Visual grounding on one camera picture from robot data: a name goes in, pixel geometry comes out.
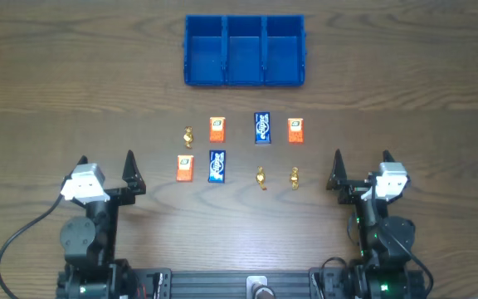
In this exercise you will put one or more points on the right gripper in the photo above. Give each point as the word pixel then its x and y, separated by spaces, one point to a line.
pixel 353 192

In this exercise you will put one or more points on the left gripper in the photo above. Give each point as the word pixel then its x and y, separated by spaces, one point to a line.
pixel 125 195

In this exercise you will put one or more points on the gold candy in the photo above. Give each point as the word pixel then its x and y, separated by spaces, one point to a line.
pixel 294 178
pixel 188 137
pixel 261 177

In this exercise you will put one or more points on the orange candy box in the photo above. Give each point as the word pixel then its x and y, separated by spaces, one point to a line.
pixel 217 129
pixel 295 130
pixel 185 168

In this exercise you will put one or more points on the blue candy pack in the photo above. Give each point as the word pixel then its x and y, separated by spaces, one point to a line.
pixel 262 128
pixel 217 166

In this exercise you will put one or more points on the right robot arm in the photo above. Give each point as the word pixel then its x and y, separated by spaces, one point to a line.
pixel 396 236

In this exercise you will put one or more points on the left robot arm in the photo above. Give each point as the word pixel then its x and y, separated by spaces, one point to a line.
pixel 77 238

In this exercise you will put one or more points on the blue tray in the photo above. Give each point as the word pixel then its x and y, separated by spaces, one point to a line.
pixel 245 58

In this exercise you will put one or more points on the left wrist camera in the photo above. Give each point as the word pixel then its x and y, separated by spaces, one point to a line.
pixel 85 182

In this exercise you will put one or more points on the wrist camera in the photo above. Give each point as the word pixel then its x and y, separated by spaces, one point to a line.
pixel 390 180
pixel 85 182

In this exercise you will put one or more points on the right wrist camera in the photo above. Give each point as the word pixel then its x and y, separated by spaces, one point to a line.
pixel 390 180

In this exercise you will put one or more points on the mounting rail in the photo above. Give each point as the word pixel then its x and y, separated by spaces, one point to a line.
pixel 214 284

